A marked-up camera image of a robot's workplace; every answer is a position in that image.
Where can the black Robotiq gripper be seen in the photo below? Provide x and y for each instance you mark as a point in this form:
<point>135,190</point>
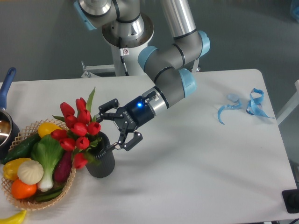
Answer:
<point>134,114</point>

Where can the red tulip bouquet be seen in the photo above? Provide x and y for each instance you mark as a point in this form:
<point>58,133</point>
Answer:
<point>82,133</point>

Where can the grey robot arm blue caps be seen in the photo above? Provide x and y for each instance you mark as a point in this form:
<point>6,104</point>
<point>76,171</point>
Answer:
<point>170,85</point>

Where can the dark grey ribbed vase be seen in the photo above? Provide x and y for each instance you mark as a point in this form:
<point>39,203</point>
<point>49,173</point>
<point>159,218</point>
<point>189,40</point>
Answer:
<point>104,162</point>

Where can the yellow squash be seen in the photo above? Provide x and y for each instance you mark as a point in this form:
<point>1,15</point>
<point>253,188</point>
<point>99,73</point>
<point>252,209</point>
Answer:
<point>47,128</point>

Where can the green bok choy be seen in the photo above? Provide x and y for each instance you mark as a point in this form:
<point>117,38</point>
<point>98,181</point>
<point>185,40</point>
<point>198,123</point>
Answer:
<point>48,153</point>

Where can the woven wicker basket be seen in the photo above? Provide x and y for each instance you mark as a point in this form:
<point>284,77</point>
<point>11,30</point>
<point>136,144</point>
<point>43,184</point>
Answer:
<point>30,204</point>

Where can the dark green cucumber in basket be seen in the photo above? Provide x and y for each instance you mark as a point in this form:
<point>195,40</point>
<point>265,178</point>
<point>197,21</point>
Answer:
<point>49,195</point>

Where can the yellow bell pepper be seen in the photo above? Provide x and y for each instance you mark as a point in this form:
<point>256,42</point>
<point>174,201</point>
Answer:
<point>10,169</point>

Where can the orange tangerine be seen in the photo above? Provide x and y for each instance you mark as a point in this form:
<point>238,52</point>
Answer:
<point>20,190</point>

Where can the blue ribbon strip left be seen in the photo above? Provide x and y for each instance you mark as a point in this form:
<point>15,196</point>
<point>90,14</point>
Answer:
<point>236,105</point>

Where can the blue ribbon strip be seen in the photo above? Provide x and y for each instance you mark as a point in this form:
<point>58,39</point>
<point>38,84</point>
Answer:
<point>236,105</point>
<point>254,106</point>

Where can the blue ribbon strip right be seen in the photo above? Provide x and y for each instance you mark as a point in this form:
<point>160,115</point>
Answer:
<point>254,106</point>

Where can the yellow banana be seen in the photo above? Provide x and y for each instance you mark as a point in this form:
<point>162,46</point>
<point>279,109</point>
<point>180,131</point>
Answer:
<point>17,218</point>

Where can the black device at edge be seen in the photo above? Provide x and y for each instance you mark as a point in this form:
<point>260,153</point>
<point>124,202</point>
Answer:
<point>291,200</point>

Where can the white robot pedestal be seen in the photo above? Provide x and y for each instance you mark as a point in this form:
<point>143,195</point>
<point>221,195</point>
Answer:
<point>130,38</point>

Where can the blue handled saucepan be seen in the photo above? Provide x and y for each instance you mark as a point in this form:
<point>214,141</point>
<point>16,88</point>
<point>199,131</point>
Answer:
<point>8,129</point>

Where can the white frame at right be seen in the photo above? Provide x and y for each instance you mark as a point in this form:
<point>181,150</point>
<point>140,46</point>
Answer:
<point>291,104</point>

